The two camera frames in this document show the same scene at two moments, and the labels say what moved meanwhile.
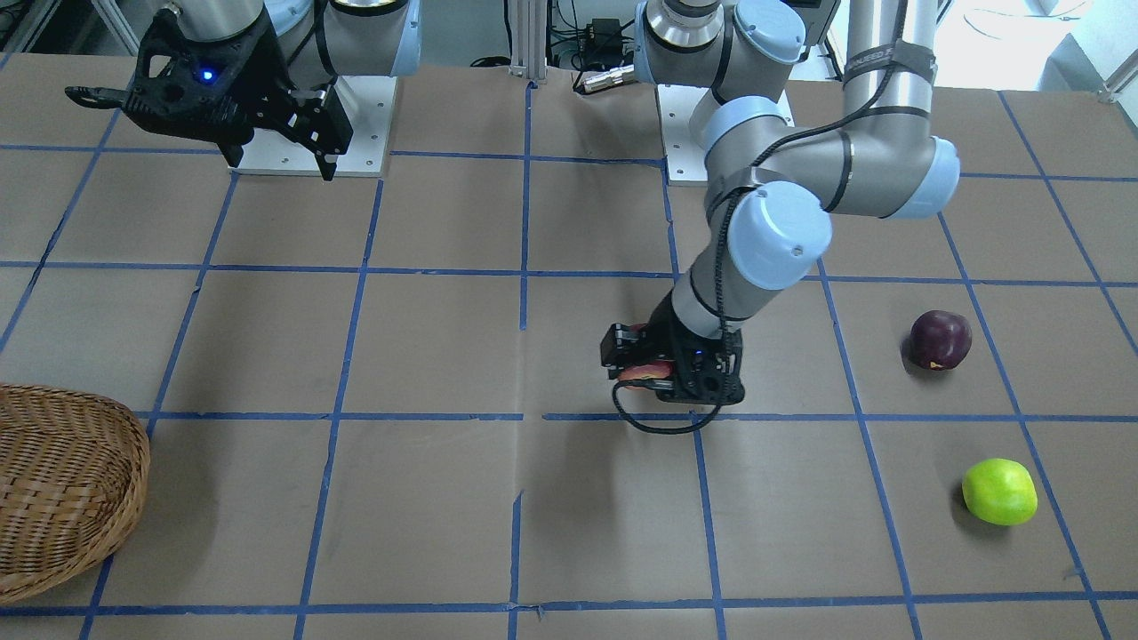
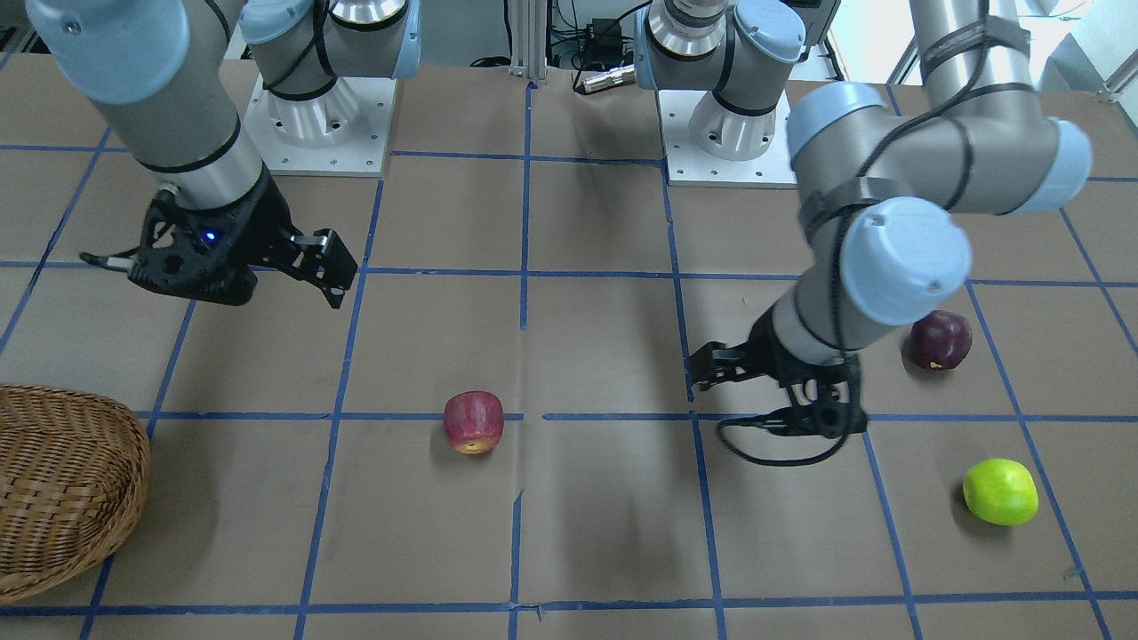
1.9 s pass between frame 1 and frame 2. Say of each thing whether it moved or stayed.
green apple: stayed
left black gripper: moved
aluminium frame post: stayed
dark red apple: stayed
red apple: moved
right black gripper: moved
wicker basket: stayed
